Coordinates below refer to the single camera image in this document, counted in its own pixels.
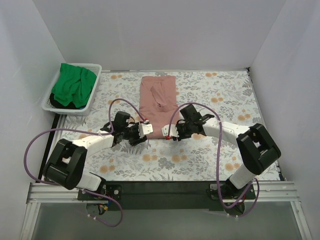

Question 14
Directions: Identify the pink t-shirt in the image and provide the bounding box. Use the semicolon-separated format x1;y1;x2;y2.
139;75;180;140

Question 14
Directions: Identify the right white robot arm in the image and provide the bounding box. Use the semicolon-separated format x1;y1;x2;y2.
162;103;281;199

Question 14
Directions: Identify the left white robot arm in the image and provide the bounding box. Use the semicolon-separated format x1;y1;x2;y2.
43;111;153;200

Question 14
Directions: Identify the floral table mat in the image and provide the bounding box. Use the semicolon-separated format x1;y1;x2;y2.
47;70;281;182

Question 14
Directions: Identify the black garment in basket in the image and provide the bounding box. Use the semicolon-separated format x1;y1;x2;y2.
49;93;77;110

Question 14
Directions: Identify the white plastic basket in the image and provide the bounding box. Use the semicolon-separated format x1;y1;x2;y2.
41;63;102;116

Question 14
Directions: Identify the green t-shirt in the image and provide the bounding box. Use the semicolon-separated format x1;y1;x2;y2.
51;63;97;109

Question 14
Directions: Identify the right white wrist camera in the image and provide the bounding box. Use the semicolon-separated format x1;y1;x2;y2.
161;124;179;140

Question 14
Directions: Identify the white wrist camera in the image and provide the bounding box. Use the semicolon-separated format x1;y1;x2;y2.
138;120;154;138
161;124;179;140

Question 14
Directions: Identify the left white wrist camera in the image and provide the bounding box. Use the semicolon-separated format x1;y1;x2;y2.
138;120;154;138

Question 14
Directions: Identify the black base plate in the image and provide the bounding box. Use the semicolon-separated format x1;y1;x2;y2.
77;180;257;211

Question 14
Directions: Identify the aluminium frame rail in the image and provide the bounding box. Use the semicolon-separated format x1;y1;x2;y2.
21;181;312;240

